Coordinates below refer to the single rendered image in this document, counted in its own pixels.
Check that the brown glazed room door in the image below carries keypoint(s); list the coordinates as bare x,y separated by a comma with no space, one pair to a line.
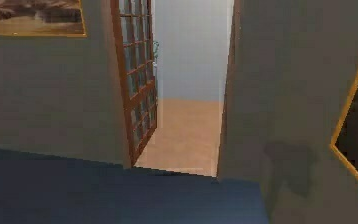
137,90

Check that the green house plant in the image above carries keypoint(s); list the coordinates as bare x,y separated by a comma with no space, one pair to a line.
156,50

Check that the gold framed landscape picture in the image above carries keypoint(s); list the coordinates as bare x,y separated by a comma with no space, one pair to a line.
37,18

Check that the gold framed dark picture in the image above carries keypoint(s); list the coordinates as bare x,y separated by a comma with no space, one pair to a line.
357,123

